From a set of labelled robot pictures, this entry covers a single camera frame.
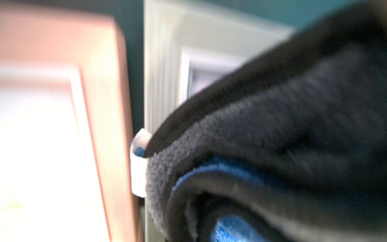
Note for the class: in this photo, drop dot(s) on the grey-green picture frame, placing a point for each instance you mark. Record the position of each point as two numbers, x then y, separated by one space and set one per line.
185 35

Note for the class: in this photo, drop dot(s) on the blue black-edged cloth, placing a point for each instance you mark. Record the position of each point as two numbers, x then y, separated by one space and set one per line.
290 147

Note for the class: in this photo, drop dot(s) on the pink picture frame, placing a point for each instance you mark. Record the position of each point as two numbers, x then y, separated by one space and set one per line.
66 127

